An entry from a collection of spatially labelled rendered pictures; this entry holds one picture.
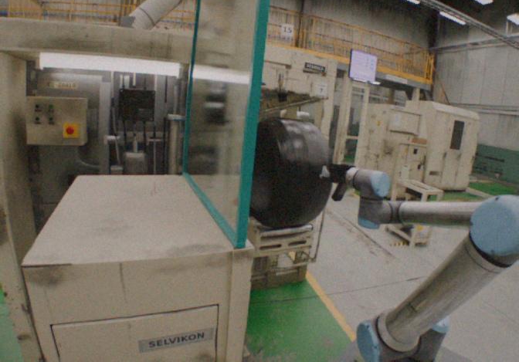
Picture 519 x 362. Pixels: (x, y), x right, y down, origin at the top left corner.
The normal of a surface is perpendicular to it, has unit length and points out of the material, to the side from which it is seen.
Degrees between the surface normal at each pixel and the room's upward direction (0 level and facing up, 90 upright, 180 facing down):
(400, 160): 90
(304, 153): 60
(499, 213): 85
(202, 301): 90
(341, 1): 90
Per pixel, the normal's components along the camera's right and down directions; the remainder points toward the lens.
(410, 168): 0.25, 0.22
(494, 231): -0.96, -0.14
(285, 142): -0.32, -0.36
